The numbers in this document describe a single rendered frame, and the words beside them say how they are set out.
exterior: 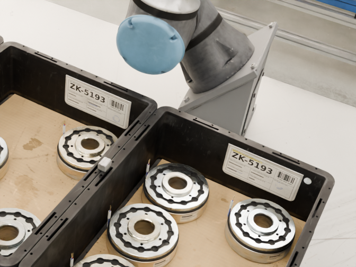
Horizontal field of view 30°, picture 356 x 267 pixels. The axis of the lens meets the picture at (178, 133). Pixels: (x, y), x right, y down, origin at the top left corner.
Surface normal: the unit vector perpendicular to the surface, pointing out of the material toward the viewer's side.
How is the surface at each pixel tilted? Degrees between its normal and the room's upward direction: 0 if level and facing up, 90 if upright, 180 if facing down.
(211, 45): 52
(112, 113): 90
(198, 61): 76
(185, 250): 0
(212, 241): 0
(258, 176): 90
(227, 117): 90
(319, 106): 0
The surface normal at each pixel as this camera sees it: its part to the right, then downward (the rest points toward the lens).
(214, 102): -0.31, 0.58
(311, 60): 0.14, -0.76
